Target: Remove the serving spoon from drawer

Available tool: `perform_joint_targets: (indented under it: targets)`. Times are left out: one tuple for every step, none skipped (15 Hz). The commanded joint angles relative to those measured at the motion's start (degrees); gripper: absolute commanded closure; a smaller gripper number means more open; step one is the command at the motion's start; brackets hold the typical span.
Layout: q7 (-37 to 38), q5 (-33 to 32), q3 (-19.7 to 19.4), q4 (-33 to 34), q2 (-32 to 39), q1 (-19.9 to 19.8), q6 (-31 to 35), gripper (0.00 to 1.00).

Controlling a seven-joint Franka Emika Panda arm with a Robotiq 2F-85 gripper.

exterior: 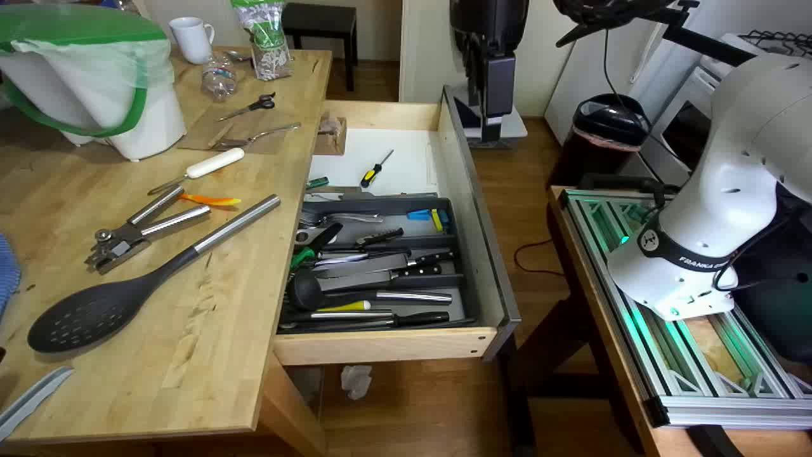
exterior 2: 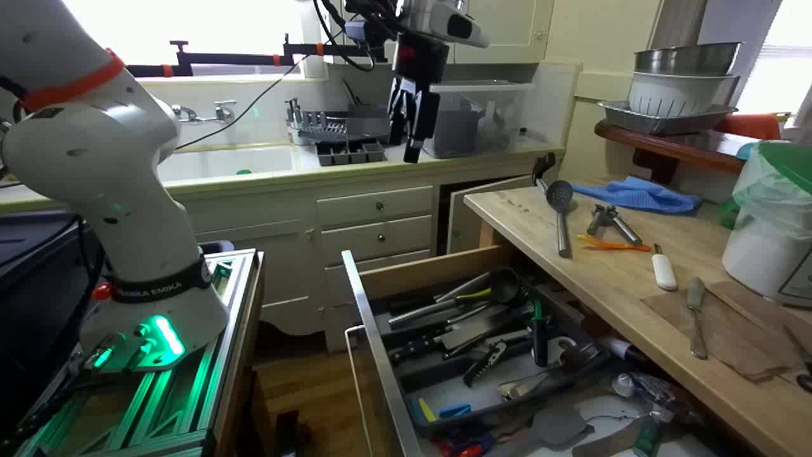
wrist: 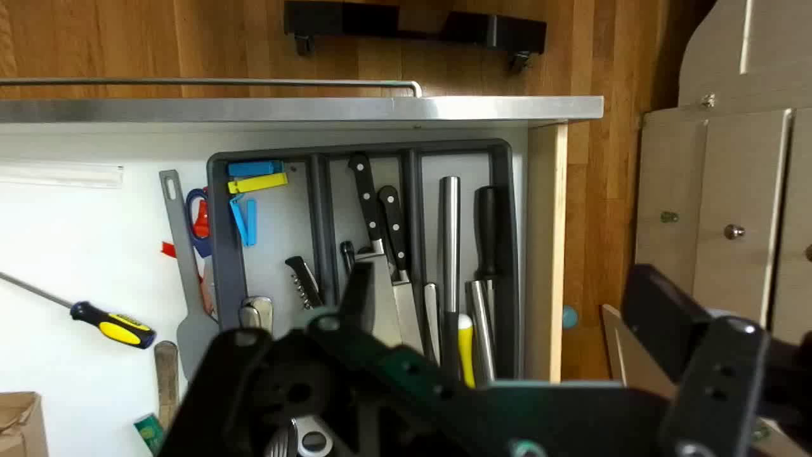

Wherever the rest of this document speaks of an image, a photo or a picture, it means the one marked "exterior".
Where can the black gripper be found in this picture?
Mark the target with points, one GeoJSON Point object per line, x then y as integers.
{"type": "Point", "coordinates": [498, 85]}

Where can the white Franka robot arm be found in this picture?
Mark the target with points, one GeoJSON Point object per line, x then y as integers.
{"type": "Point", "coordinates": [743, 168]}

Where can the wooden drawer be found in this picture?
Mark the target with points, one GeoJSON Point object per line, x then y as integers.
{"type": "Point", "coordinates": [380, 347]}

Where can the grey device on platform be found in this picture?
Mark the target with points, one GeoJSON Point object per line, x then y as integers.
{"type": "Point", "coordinates": [470, 111]}

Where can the black hanging bag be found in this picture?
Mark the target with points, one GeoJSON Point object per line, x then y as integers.
{"type": "Point", "coordinates": [491, 25]}

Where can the blue and yellow utensil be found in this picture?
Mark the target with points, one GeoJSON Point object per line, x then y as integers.
{"type": "Point", "coordinates": [427, 217]}

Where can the black round appliance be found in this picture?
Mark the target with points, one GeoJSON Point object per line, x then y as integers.
{"type": "Point", "coordinates": [610, 128]}

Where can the yellow and black screwdriver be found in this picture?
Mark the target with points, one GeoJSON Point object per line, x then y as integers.
{"type": "Point", "coordinates": [370, 173]}

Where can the grey cutlery tray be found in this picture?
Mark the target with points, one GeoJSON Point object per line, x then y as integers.
{"type": "Point", "coordinates": [458, 255]}

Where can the small wooden block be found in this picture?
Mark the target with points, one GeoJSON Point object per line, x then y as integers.
{"type": "Point", "coordinates": [330, 135]}

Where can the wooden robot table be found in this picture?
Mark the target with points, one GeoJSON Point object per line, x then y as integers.
{"type": "Point", "coordinates": [591, 305]}

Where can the black stool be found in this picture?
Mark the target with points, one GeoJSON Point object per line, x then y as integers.
{"type": "Point", "coordinates": [317, 20]}

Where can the clear plastic bag, green contents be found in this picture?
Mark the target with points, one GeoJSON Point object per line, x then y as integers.
{"type": "Point", "coordinates": [267, 42]}

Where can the small glass jar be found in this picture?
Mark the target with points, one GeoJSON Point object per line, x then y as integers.
{"type": "Point", "coordinates": [218, 81]}

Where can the white crumpled plastic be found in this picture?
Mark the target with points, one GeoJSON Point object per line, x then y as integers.
{"type": "Point", "coordinates": [355, 382]}

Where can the orange peeler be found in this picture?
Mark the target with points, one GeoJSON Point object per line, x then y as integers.
{"type": "Point", "coordinates": [210, 202]}

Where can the white mug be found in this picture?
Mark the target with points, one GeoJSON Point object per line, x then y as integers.
{"type": "Point", "coordinates": [191, 38]}

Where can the metal can opener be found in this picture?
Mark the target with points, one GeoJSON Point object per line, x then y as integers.
{"type": "Point", "coordinates": [134, 230]}

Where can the white bag with green trim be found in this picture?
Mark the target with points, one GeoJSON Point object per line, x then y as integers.
{"type": "Point", "coordinates": [91, 76]}

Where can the blue cloth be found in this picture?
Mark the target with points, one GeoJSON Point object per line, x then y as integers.
{"type": "Point", "coordinates": [5, 276]}

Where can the flat metal blade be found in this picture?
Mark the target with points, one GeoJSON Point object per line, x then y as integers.
{"type": "Point", "coordinates": [33, 397]}

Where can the aluminium frame base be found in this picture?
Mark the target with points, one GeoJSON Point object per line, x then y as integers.
{"type": "Point", "coordinates": [676, 356]}

